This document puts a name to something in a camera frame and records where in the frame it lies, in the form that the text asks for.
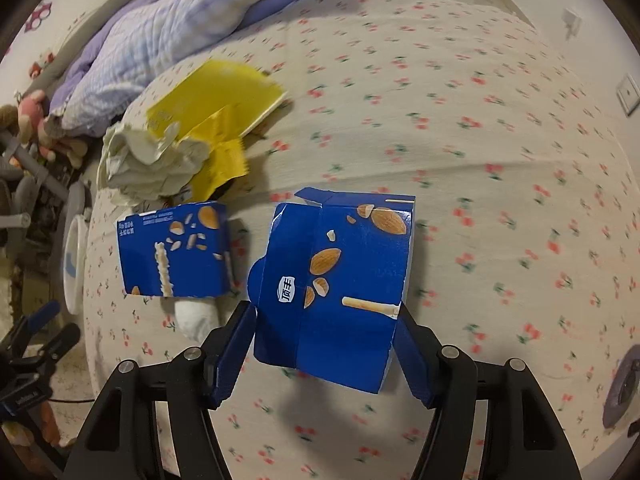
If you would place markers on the grey wall switch plate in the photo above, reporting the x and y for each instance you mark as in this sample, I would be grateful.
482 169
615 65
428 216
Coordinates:
628 93

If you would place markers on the white tissue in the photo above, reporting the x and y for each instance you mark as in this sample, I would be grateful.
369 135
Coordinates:
196 318

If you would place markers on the blue almond snack box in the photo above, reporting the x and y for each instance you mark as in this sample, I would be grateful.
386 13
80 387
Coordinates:
340 289

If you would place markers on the pink plush doll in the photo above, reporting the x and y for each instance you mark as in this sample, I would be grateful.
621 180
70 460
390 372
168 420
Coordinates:
34 126

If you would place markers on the cherry print bed sheet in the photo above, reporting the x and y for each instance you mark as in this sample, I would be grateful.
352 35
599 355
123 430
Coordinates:
459 127

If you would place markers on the yellow foil snack wrapper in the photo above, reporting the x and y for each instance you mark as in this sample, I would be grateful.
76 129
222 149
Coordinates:
225 159

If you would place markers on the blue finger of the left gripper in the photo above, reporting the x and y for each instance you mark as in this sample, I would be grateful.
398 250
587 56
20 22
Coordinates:
60 344
43 316

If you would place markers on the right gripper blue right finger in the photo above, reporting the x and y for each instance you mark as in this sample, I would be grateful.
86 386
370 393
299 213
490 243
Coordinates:
417 348

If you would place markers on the white wall socket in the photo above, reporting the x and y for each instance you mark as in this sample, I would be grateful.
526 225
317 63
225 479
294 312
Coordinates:
572 22

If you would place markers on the white patterned trash bin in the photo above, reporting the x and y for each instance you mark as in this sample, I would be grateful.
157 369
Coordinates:
74 259

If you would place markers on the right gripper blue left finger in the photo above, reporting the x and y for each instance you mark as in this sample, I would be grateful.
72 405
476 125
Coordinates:
226 348

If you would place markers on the purple plaid quilt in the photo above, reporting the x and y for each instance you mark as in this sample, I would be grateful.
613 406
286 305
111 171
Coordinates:
137 44

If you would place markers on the white paper ball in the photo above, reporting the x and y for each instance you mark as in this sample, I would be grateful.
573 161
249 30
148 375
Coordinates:
141 166

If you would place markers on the grey round disc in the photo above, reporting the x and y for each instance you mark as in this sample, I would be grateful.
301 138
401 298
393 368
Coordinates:
623 388

